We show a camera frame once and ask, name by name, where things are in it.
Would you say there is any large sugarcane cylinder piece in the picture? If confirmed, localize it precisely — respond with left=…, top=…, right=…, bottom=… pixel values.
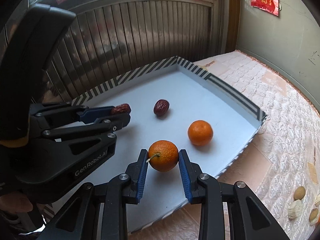
left=288, top=199, right=303, bottom=220

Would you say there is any dark red jujube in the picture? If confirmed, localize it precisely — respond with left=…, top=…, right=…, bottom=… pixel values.
left=153, top=99, right=170, bottom=116

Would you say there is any orange mandarin with stem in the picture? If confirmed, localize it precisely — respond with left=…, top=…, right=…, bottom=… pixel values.
left=146, top=140, right=179, bottom=172

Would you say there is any large brown longan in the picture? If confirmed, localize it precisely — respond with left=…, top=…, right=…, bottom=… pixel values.
left=309, top=209, right=318, bottom=223

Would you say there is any orange mandarin smooth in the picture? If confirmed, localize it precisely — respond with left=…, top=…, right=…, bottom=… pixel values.
left=188, top=120, right=214, bottom=146

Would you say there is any person's left hand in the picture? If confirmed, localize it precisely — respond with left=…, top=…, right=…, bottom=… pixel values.
left=0, top=193, right=33, bottom=214

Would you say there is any pink quilted bed cover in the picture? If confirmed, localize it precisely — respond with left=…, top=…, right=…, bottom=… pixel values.
left=197, top=51, right=319, bottom=239

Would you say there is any striped white cardboard tray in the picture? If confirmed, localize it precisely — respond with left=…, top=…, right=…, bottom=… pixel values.
left=39, top=55, right=267, bottom=234

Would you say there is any metal slatted door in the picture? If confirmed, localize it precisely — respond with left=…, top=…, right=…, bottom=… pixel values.
left=32, top=0, right=224, bottom=105

